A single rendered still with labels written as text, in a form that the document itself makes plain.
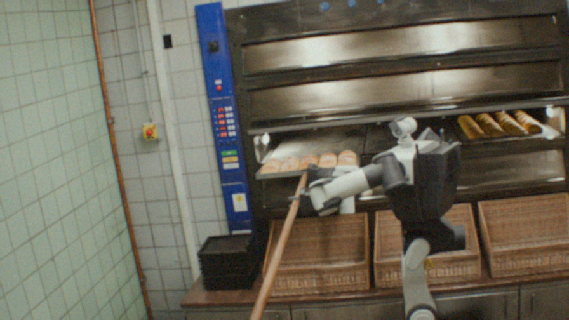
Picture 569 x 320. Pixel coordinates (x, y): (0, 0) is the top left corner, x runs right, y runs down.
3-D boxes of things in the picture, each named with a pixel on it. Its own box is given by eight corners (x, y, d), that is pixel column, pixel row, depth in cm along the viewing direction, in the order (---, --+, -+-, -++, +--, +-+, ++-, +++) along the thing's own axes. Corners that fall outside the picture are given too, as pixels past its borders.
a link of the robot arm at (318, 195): (333, 214, 255) (309, 216, 239) (324, 192, 257) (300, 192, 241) (353, 205, 250) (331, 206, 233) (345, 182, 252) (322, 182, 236)
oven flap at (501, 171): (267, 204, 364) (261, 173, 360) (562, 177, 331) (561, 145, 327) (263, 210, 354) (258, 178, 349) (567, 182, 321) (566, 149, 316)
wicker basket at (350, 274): (278, 262, 362) (272, 219, 356) (371, 255, 353) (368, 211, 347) (265, 298, 316) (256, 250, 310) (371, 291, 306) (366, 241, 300)
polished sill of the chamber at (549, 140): (260, 169, 359) (260, 163, 358) (562, 141, 326) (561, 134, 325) (258, 172, 353) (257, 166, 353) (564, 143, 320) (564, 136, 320)
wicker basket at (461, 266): (378, 254, 353) (374, 210, 347) (472, 246, 341) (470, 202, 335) (374, 289, 307) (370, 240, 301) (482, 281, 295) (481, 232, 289)
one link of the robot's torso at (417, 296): (435, 315, 275) (432, 225, 265) (438, 333, 258) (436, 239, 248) (403, 318, 278) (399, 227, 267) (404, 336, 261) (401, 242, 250)
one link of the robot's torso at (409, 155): (470, 206, 258) (464, 127, 250) (441, 234, 232) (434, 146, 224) (410, 203, 276) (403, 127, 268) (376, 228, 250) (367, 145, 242)
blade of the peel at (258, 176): (359, 169, 315) (359, 164, 315) (256, 179, 324) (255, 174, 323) (359, 152, 350) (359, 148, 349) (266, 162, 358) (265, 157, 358)
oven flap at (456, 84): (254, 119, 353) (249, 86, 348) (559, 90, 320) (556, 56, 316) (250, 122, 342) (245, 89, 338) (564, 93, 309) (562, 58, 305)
